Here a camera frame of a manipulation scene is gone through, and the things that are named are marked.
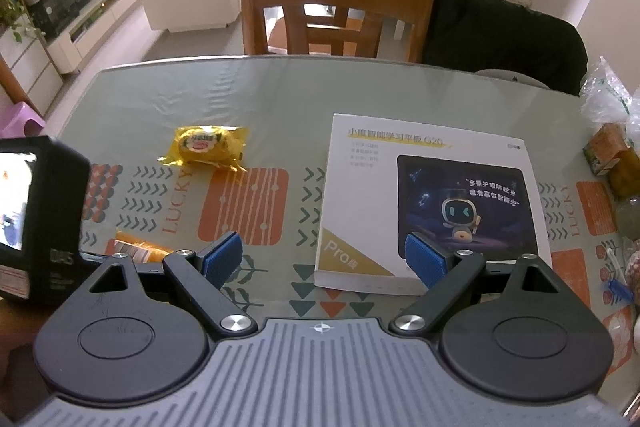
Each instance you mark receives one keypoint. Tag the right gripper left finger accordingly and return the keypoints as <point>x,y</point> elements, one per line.
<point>194,282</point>

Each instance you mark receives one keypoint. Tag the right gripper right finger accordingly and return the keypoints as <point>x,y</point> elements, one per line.
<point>452,280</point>

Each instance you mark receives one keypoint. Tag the orange snack packet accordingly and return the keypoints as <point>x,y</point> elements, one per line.
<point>138,249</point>

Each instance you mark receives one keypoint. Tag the yellow snack packet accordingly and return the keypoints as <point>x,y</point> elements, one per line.
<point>221,147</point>

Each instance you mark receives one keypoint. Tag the purple plastic stool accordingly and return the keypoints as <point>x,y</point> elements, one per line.
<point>20,121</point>

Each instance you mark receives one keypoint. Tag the white tablet product box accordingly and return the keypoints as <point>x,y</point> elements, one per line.
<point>387,179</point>

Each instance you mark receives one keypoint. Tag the patterned tablecloth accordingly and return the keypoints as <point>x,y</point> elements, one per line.
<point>126,117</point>

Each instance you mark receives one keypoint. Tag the white tv cabinet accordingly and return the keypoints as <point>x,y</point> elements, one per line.
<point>80,39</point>

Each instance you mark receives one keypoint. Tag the blue white small brush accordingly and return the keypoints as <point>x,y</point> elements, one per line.
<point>616,282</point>

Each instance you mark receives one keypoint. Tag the green potted plant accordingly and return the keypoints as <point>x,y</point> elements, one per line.
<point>15,20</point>

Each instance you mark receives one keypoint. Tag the bag of nuts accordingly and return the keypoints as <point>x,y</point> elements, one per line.
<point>631,254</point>

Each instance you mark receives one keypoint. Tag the orange green carton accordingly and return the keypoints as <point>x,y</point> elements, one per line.
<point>605,148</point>

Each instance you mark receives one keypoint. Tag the clear plastic bag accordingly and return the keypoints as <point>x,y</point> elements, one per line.
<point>606,100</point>

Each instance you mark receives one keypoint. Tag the black chair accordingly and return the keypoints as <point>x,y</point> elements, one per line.
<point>474,35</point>

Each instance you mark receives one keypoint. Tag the wooden chair near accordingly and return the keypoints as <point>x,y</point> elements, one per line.
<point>335,23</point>

